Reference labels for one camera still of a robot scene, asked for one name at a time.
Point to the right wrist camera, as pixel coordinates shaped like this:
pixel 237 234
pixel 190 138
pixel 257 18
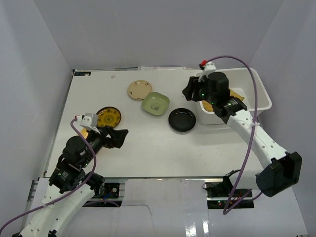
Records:
pixel 207 67

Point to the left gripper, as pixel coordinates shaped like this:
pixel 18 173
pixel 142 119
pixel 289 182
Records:
pixel 108 137

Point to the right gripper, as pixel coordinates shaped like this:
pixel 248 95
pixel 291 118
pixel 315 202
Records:
pixel 188 92

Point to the papers behind table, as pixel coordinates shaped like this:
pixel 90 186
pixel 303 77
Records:
pixel 162 68

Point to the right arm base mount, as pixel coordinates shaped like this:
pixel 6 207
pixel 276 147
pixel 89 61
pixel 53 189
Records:
pixel 218 193

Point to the white plastic bin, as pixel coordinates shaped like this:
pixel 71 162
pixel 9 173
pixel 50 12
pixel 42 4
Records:
pixel 240 82

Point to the green square panda plate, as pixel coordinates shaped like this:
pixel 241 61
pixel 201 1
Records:
pixel 155 103

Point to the black round plate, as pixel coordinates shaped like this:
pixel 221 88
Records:
pixel 182 120

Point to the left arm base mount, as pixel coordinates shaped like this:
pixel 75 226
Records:
pixel 109 196

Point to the rectangular bamboo tray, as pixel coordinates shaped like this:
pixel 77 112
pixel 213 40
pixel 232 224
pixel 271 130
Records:
pixel 208 107

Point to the beige round plate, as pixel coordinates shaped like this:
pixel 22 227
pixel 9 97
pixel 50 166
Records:
pixel 138 90

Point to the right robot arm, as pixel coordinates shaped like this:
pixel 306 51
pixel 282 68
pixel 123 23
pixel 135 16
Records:
pixel 280 168

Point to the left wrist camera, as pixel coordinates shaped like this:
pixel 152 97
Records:
pixel 88 121

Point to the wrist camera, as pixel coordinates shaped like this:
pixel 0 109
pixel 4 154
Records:
pixel 88 121
pixel 207 67

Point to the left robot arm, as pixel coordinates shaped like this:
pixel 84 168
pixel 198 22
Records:
pixel 69 187

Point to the brown yellow patterned plate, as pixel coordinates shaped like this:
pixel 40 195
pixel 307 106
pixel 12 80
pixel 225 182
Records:
pixel 108 116

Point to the yellow square panda plate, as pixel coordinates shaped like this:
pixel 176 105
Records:
pixel 84 133

